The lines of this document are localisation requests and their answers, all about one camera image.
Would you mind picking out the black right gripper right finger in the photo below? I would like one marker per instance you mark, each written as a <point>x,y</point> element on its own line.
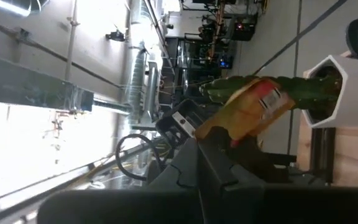
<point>275,208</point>

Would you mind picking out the black equipment rack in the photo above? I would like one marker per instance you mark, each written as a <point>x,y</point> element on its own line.
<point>216,34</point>

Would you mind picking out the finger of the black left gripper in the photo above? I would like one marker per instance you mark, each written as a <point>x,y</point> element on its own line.
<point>259,161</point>

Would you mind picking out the green cactus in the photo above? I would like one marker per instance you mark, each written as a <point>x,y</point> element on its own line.
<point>309,90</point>

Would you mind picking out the black ceiling camera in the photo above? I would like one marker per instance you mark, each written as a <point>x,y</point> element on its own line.
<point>115,35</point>

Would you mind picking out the silver ventilation duct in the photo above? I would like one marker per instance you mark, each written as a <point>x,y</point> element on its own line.
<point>138,81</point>

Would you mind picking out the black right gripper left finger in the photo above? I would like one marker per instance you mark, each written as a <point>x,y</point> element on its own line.
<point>120,208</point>

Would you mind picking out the yellow green tea packet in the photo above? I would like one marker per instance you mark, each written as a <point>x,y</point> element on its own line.
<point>247,112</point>

